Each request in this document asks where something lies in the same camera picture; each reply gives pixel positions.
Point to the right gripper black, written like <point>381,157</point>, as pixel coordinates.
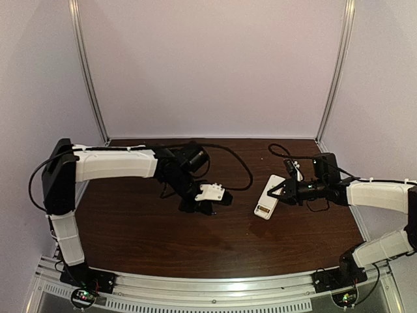
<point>290,190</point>

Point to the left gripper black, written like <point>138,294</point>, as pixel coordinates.
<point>198,205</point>

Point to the white remote control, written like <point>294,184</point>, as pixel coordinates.
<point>266,201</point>

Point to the gold AAA battery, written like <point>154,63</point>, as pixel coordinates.
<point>263,209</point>

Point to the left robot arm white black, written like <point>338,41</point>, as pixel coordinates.
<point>70,164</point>

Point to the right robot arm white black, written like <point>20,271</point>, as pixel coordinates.
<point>393,195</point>

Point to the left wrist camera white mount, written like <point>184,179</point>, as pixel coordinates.
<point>214,192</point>

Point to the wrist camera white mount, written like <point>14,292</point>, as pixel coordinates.
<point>214,192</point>
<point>293,169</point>

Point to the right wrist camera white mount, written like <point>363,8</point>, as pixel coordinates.
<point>293,169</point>

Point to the front aluminium rail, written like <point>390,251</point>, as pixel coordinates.
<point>282,293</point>

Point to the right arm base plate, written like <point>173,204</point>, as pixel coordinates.
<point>333,279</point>

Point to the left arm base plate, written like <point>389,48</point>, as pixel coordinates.
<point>92,279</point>

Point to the right aluminium frame post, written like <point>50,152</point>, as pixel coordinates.
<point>344,42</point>

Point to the aluminium frame post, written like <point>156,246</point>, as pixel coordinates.
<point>85,69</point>
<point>344,42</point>

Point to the left aluminium frame post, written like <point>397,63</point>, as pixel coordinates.
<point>85,69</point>

